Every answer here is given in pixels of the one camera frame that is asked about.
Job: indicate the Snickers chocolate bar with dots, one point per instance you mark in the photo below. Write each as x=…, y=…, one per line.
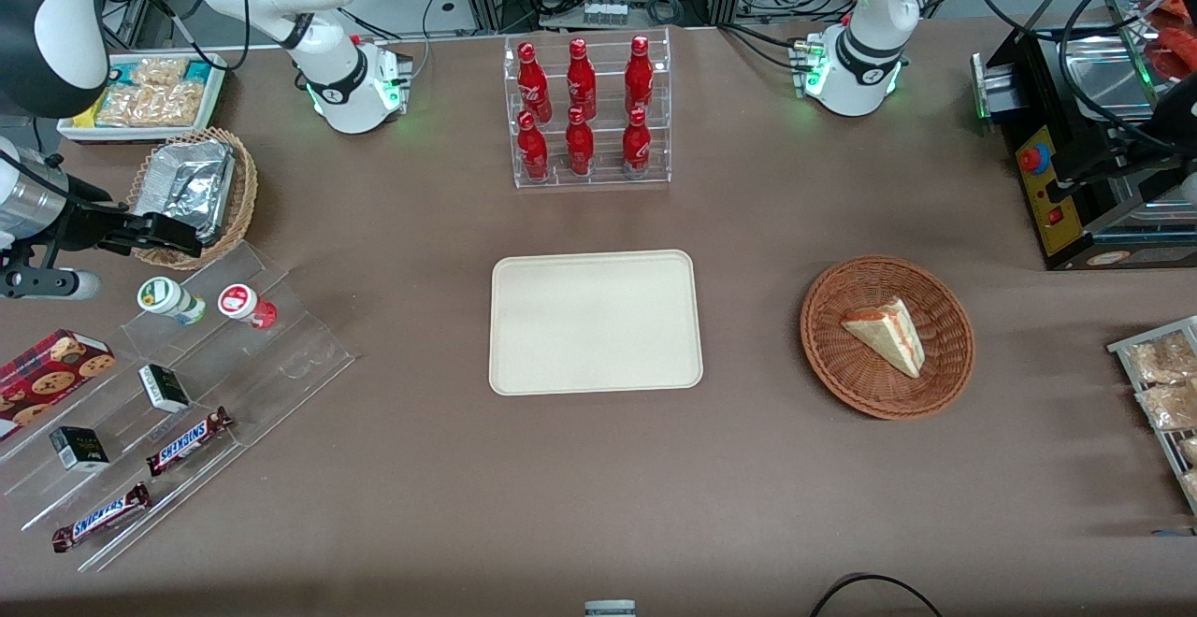
x=190, y=441
x=101, y=517

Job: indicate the black machine with yellow panel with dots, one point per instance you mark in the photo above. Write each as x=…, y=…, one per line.
x=1047, y=187

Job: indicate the white plastic bin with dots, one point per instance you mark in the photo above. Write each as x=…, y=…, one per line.
x=217, y=93

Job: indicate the small black box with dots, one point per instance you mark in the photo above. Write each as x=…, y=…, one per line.
x=79, y=450
x=165, y=389

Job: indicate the silver foil packet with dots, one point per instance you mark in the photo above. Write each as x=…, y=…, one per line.
x=192, y=182

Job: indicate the red cookie box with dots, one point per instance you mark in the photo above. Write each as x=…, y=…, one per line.
x=51, y=374

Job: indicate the clear acrylic bottle rack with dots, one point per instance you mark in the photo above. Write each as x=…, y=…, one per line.
x=608, y=145

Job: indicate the teal snack packet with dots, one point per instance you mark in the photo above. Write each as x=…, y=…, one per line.
x=198, y=72

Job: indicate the yellow snack packet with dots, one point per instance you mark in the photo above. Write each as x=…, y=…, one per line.
x=86, y=116

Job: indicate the white power strip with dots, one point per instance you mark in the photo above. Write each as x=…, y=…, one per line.
x=606, y=13

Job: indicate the clear cracker packet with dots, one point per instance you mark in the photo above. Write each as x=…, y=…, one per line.
x=154, y=98

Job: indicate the wrapped triangle sandwich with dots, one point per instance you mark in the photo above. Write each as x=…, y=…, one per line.
x=888, y=335

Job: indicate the round brown wicker basket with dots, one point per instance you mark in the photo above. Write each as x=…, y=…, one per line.
x=842, y=374

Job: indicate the red cola bottle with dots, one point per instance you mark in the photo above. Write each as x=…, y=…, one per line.
x=636, y=145
x=533, y=84
x=639, y=78
x=581, y=82
x=533, y=151
x=580, y=148

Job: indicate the clear bag of crackers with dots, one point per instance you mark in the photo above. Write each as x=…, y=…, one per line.
x=1169, y=407
x=1164, y=360

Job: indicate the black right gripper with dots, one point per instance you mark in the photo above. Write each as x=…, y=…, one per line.
x=86, y=222

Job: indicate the light wicker basket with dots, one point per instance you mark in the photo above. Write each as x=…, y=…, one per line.
x=245, y=196

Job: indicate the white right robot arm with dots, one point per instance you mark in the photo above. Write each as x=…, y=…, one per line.
x=323, y=84

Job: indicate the clear acrylic stepped stand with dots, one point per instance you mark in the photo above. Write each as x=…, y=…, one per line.
x=281, y=365

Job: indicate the small grey device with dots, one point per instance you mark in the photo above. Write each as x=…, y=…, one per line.
x=610, y=609

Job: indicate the cream plastic tray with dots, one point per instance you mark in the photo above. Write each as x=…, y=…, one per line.
x=595, y=322

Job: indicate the green-lid yogurt cup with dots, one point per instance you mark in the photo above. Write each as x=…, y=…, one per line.
x=168, y=300

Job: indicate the red gum bottle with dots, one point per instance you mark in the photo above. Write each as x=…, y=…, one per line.
x=245, y=305

